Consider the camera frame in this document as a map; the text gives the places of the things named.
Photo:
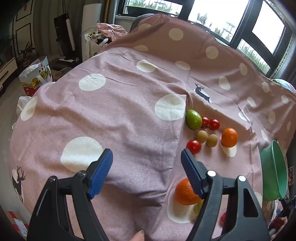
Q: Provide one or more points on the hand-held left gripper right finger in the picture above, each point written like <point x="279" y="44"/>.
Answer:
<point x="192" y="171"/>

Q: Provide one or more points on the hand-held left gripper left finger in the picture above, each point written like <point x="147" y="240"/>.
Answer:
<point x="101" y="171"/>

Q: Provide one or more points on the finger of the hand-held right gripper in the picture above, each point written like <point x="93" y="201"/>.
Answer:
<point x="289" y="206"/>

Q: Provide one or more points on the orange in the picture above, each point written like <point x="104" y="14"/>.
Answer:
<point x="229" y="137"/>
<point x="185" y="193"/>

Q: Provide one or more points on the red cherry tomato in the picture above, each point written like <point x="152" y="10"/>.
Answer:
<point x="193" y="146"/>
<point x="205" y="122"/>
<point x="215" y="124"/>
<point x="223" y="217"/>

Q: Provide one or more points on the yellow-green oval fruit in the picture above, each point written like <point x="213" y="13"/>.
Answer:
<point x="198" y="206"/>

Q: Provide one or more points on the green bowl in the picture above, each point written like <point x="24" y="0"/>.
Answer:
<point x="272" y="173"/>

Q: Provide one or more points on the green oval fruit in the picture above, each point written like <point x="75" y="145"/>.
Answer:
<point x="193" y="119"/>

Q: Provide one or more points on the person's left hand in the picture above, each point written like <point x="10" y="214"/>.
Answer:
<point x="139" y="236"/>

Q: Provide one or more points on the pink polka dot blanket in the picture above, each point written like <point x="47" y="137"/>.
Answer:
<point x="129" y="115"/>

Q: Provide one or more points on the cardboard box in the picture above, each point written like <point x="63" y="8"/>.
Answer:
<point x="15" y="221"/>

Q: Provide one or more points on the white plastic bag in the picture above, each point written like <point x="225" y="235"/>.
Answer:
<point x="22" y="102"/>

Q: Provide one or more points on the printed shopping bag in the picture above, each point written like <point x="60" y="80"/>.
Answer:
<point x="34" y="76"/>

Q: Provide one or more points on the light blue cloth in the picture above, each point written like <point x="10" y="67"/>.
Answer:
<point x="283" y="83"/>

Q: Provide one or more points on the white bag of clothes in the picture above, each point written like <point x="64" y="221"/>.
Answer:
<point x="92" y="45"/>

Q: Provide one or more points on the white low cabinet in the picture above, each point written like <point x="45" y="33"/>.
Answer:
<point x="5" y="71"/>

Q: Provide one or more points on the potted plant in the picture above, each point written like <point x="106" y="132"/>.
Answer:
<point x="25" y="53"/>

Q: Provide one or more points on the pink clothes pile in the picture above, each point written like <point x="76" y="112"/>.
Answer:
<point x="111" y="30"/>

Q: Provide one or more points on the black upright vacuum cleaner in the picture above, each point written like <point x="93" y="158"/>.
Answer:
<point x="63" y="34"/>

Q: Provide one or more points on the black framed window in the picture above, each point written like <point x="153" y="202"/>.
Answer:
<point x="242" y="20"/>

